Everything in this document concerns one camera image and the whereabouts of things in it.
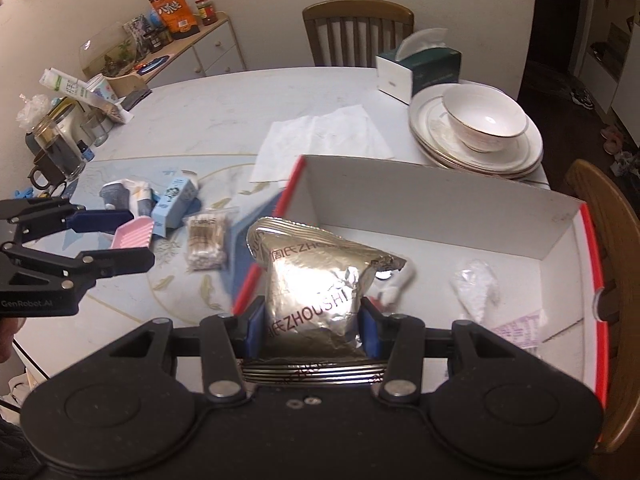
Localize orange snack bag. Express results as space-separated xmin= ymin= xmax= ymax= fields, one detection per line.
xmin=147 ymin=0 xmax=201 ymax=41

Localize wooden round-back chair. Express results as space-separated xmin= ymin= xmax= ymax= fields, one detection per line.
xmin=562 ymin=159 xmax=640 ymax=453

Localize red cardboard box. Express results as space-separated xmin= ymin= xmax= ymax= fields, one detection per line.
xmin=231 ymin=154 xmax=612 ymax=411

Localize curved wooden rack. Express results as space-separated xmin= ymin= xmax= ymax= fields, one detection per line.
xmin=102 ymin=72 xmax=151 ymax=99

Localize black cable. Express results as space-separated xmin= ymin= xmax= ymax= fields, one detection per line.
xmin=12 ymin=337 xmax=51 ymax=382

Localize white green carton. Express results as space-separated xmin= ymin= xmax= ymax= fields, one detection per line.
xmin=41 ymin=67 xmax=134 ymax=123

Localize red-lid jar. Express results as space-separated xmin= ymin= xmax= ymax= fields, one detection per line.
xmin=195 ymin=0 xmax=219 ymax=27

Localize gold foil packet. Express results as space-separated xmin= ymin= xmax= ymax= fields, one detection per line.
xmin=240 ymin=216 xmax=408 ymax=387

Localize clear glass terrarium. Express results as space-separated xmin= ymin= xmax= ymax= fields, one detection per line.
xmin=80 ymin=30 xmax=147 ymax=79

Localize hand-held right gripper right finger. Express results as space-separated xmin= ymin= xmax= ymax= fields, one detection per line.
xmin=361 ymin=297 xmax=521 ymax=403

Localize small light blue carton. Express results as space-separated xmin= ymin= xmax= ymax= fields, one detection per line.
xmin=150 ymin=176 xmax=200 ymax=237

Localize white wooden-top side cabinet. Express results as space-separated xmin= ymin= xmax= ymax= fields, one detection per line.
xmin=82 ymin=12 xmax=247 ymax=92

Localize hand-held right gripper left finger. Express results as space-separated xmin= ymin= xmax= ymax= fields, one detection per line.
xmin=107 ymin=296 xmax=266 ymax=402

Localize white paper sheet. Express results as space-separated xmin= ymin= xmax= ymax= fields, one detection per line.
xmin=250 ymin=105 xmax=396 ymax=183

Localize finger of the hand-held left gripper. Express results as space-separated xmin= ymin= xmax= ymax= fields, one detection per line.
xmin=0 ymin=241 xmax=156 ymax=280
xmin=0 ymin=198 xmax=136 ymax=241

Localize crumpled clear plastic bag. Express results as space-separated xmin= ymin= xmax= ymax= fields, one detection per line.
xmin=16 ymin=94 xmax=51 ymax=128

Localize tall glass jar dark contents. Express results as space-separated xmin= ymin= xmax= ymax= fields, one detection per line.
xmin=34 ymin=115 xmax=87 ymax=181

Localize yellow-rimmed tin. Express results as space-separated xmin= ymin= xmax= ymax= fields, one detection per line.
xmin=47 ymin=100 xmax=82 ymax=132

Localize bag of cotton swabs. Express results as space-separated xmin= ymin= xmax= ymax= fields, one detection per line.
xmin=184 ymin=212 xmax=231 ymax=272

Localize white gold-rimmed bowl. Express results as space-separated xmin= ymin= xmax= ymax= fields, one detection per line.
xmin=441 ymin=84 xmax=530 ymax=153

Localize white marble desktop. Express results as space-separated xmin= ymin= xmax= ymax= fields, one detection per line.
xmin=10 ymin=66 xmax=556 ymax=411

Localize clear drinking glass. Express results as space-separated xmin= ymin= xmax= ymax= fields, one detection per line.
xmin=80 ymin=110 xmax=113 ymax=148

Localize black flat device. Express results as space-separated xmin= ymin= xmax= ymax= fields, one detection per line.
xmin=120 ymin=89 xmax=152 ymax=111

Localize clear plastic wrapper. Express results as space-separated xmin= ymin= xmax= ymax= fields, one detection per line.
xmin=449 ymin=259 xmax=502 ymax=322

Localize green white tissue box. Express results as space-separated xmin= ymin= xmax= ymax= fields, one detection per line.
xmin=375 ymin=28 xmax=462 ymax=106

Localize wooden slat-back chair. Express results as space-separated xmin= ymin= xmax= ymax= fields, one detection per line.
xmin=302 ymin=0 xmax=415 ymax=68

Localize brown mug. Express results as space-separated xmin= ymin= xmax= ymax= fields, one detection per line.
xmin=27 ymin=152 xmax=66 ymax=191

